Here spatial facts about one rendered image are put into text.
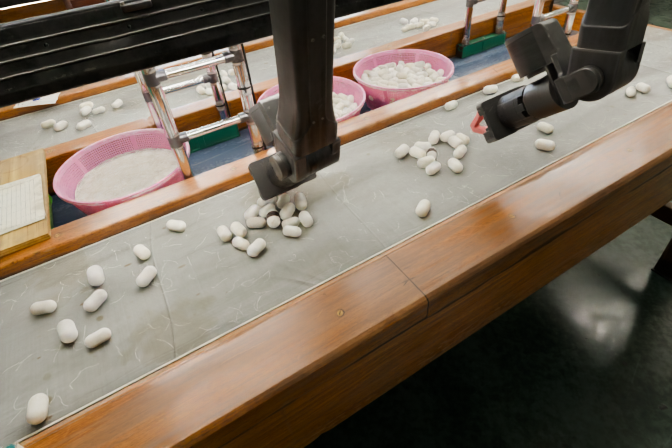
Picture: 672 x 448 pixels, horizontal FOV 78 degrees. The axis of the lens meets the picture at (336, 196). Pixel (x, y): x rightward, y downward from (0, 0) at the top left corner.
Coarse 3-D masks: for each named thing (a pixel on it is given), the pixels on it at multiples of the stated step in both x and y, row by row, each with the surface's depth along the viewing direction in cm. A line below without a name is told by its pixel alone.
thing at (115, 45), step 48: (192, 0) 51; (240, 0) 53; (336, 0) 58; (384, 0) 61; (0, 48) 43; (48, 48) 45; (96, 48) 47; (144, 48) 49; (192, 48) 51; (0, 96) 44
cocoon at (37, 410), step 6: (36, 396) 49; (42, 396) 49; (30, 402) 48; (36, 402) 48; (42, 402) 48; (48, 402) 49; (30, 408) 48; (36, 408) 48; (42, 408) 48; (30, 414) 47; (36, 414) 47; (42, 414) 48; (30, 420) 47; (36, 420) 47; (42, 420) 48
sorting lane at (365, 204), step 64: (640, 64) 108; (448, 128) 91; (576, 128) 87; (256, 192) 79; (320, 192) 77; (384, 192) 76; (448, 192) 74; (64, 256) 69; (128, 256) 68; (192, 256) 67; (256, 256) 66; (320, 256) 65; (0, 320) 60; (128, 320) 58; (192, 320) 58; (0, 384) 52; (64, 384) 52; (128, 384) 51
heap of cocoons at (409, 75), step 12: (372, 72) 116; (384, 72) 117; (396, 72) 116; (408, 72) 116; (420, 72) 114; (432, 72) 114; (372, 84) 112; (384, 84) 110; (396, 84) 110; (408, 84) 109; (420, 84) 109
